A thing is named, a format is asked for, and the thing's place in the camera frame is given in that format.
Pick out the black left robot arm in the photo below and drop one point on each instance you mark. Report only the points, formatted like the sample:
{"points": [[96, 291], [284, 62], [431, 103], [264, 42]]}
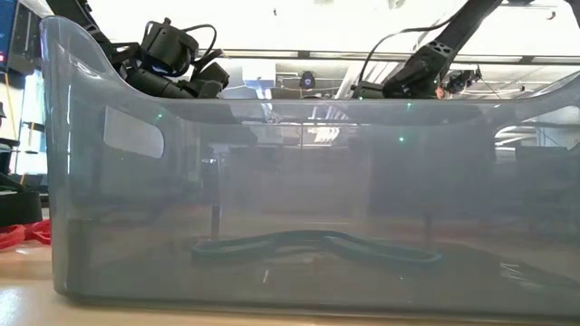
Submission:
{"points": [[77, 18]]}

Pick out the white hanging box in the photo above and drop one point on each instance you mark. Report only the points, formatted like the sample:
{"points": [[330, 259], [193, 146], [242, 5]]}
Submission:
{"points": [[254, 81]]}

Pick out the grey translucent plastic basket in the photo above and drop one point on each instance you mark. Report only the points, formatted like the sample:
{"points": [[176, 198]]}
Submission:
{"points": [[317, 204]]}

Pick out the black hanging camera rig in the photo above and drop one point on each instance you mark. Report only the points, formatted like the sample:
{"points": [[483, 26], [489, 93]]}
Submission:
{"points": [[462, 81]]}

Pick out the black round hanging camera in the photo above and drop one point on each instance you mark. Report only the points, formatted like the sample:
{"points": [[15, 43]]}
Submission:
{"points": [[307, 80]]}

